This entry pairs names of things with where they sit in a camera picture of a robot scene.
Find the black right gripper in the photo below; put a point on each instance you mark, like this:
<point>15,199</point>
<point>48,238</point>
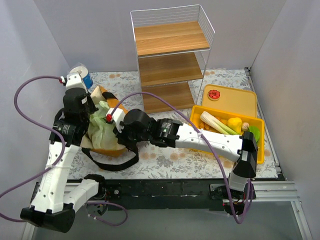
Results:
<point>119,135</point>

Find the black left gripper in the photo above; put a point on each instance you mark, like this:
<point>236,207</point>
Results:
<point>90,107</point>

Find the light green plastic bag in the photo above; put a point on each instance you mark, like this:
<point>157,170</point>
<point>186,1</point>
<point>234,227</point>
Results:
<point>99,132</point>

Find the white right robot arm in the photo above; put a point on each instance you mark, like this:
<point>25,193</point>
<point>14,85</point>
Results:
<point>240,149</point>

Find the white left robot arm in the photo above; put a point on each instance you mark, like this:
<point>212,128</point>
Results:
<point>51,208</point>

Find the blue wrapped toilet paper roll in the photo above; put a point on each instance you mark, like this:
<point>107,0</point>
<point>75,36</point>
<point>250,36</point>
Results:
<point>82,70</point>

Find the orange toy snack pieces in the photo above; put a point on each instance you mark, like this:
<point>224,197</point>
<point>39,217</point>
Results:
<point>213,123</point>

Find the white toy leek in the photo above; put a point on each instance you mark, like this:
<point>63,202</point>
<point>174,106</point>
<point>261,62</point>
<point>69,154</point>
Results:
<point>228,130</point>

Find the yellow plastic bin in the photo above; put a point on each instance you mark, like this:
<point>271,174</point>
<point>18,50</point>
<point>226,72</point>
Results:
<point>256,125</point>

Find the red toy donut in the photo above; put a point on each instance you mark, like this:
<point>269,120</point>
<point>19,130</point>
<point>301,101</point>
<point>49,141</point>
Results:
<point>214,95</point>

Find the yellow toy bell pepper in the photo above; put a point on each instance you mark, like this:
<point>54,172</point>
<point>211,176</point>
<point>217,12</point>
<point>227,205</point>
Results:
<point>235,124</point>

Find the white toy garlic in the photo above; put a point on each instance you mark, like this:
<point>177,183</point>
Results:
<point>245,126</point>

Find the yellow flat tray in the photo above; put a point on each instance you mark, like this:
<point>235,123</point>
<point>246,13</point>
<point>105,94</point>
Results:
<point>239,101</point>

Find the green toy leaf vegetable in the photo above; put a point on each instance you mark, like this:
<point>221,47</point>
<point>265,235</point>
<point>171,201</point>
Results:
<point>256,132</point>

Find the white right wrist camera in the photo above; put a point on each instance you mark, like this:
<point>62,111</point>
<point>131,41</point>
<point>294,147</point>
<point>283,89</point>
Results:
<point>115,116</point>

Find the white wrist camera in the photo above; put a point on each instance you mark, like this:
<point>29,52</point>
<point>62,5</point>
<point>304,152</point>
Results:
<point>73,80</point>
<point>115,116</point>

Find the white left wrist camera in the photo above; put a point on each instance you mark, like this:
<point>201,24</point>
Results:
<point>73,80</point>

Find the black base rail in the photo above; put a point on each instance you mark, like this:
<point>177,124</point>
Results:
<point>160,194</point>

